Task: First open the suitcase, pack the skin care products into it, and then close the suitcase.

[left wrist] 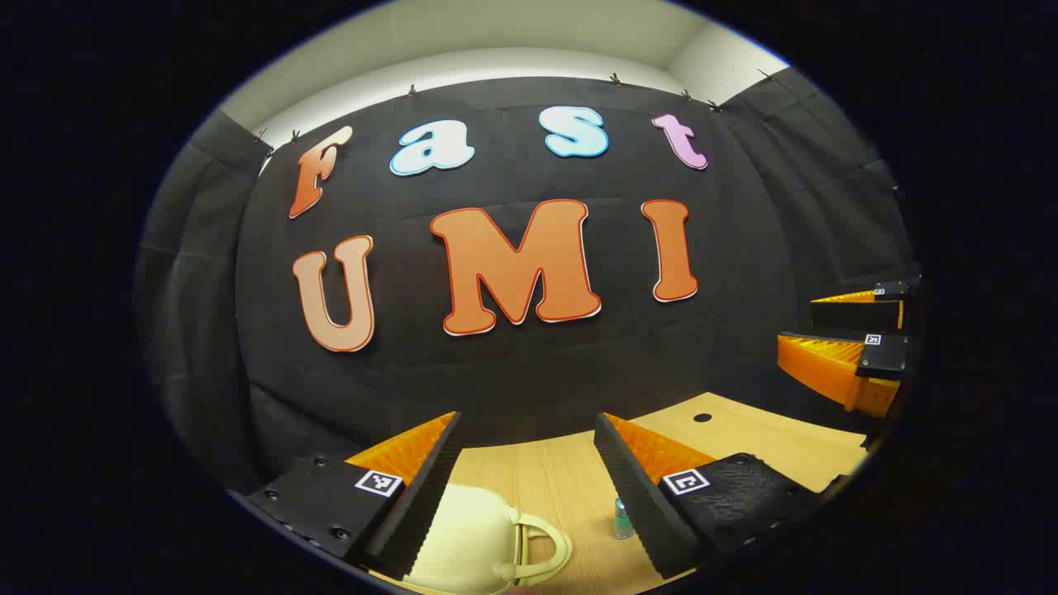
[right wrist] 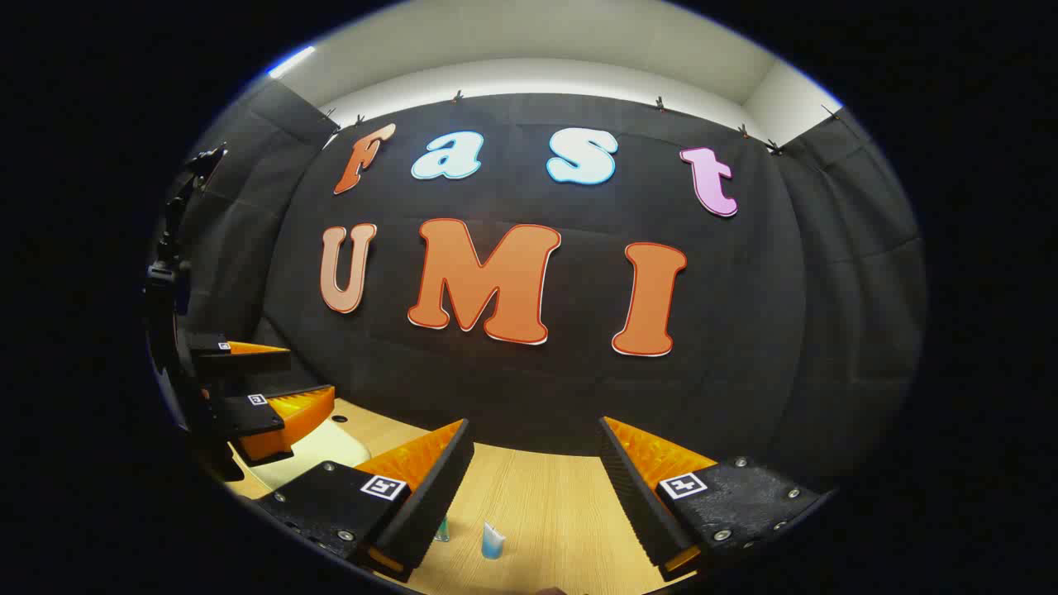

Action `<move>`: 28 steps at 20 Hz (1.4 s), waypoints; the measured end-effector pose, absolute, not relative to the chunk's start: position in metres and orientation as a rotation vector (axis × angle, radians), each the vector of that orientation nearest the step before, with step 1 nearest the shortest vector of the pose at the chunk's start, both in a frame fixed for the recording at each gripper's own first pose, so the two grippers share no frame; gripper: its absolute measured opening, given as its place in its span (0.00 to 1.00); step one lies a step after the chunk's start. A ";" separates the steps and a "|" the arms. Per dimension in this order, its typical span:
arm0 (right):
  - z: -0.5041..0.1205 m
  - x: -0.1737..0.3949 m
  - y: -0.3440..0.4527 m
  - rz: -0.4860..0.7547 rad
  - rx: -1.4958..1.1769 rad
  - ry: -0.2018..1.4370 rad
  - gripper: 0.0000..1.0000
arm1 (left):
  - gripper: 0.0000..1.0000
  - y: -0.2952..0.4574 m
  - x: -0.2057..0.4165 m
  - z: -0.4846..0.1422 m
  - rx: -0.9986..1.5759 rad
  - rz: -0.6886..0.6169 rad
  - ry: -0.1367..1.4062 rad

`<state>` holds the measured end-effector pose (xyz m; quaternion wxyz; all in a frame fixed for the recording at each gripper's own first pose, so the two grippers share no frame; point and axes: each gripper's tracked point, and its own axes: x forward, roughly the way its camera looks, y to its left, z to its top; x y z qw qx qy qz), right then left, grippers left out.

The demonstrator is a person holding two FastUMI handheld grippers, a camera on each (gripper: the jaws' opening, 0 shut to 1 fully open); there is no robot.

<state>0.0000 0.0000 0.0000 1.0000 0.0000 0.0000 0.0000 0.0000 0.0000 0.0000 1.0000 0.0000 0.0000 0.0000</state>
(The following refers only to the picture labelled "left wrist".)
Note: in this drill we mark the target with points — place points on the pale yellow suitcase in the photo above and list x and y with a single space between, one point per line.
467 541

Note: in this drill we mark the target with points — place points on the clear bottle with blue cap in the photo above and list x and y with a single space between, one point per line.
623 521

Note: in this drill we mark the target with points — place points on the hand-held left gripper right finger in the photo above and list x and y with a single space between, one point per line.
632 479

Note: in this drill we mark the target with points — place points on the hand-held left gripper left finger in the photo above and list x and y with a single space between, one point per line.
426 487

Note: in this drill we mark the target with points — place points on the black backdrop cloth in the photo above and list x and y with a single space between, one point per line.
512 372

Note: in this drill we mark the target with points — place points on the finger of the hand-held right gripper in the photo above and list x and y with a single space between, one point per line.
855 316
826 359

